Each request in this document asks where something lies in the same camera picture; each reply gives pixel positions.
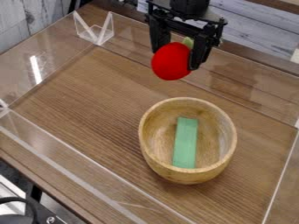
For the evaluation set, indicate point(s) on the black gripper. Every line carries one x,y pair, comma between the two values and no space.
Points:
164,10

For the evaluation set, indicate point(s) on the red plush strawberry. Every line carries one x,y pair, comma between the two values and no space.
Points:
170,60

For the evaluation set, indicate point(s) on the wooden oval bowl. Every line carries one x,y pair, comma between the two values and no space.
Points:
216,139

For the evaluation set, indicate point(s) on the green rectangular block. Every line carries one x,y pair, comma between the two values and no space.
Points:
184,143

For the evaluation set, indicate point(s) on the black metal table frame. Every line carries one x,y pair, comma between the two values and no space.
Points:
16,186

